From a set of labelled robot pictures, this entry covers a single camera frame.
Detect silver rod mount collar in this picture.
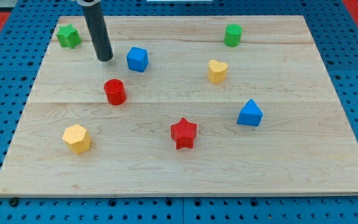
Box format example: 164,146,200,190
76,0,101,7

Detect red star block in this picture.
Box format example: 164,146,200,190
170,118,198,150

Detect red cylinder block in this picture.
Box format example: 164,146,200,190
103,79,126,105

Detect yellow hexagon block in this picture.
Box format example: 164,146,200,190
62,124,91,154

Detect green star block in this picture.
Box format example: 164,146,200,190
57,24,81,49

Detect blue cube block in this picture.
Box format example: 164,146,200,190
126,47,149,72

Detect green cylinder block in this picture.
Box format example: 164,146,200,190
224,24,242,47

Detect yellow heart block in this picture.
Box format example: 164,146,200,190
208,60,228,84

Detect blue triangle block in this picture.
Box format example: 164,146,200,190
237,99,264,126

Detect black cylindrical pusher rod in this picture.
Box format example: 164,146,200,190
82,3,113,62

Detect light wooden board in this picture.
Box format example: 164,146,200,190
0,16,358,198

